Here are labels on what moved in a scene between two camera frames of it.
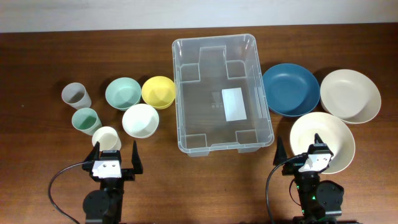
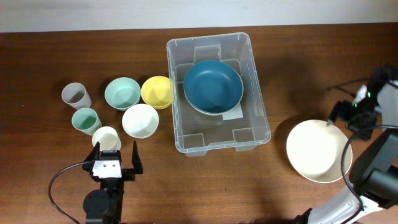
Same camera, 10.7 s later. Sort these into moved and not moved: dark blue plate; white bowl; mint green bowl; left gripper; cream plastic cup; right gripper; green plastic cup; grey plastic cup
Moved: right gripper; dark blue plate
Not moved: green plastic cup; grey plastic cup; mint green bowl; cream plastic cup; white bowl; left gripper
